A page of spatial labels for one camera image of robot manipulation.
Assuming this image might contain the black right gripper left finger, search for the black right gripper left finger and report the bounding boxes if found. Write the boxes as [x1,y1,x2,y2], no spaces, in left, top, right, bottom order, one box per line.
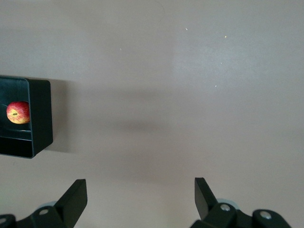
[0,179,88,228]

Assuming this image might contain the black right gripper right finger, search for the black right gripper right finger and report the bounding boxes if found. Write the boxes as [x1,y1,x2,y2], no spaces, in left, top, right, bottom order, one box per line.
[190,177,293,228]

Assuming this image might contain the black plastic box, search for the black plastic box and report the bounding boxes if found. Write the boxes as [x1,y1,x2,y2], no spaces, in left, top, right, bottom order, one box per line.
[0,75,53,159]

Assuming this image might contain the red yellow apple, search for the red yellow apple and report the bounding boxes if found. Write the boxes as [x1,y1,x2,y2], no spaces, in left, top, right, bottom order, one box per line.
[6,101,30,124]

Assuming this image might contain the brown table cover mat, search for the brown table cover mat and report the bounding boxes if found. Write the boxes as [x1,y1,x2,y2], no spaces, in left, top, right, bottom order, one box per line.
[0,0,304,228]

